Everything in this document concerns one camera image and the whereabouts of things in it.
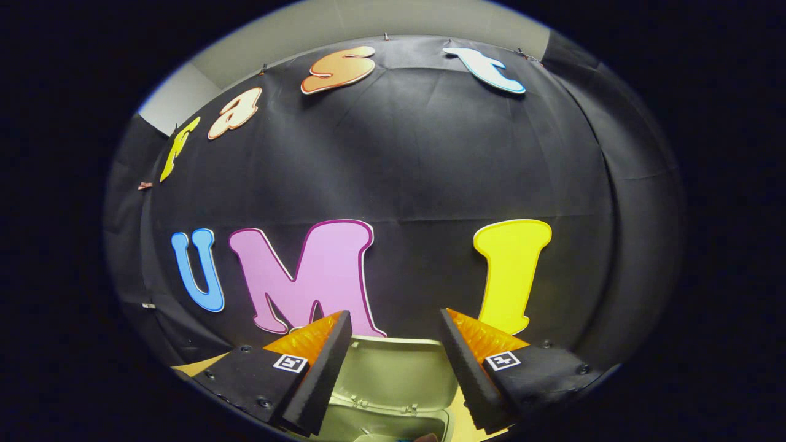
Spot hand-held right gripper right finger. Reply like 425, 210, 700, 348
438, 308, 609, 433

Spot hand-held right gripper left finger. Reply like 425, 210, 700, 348
192, 310, 353, 436

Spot green desktop garbage bin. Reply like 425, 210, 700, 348
295, 335, 460, 442

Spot wooden desktop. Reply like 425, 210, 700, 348
172, 353, 510, 442

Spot black backdrop cloth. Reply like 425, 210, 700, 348
103, 31, 685, 369

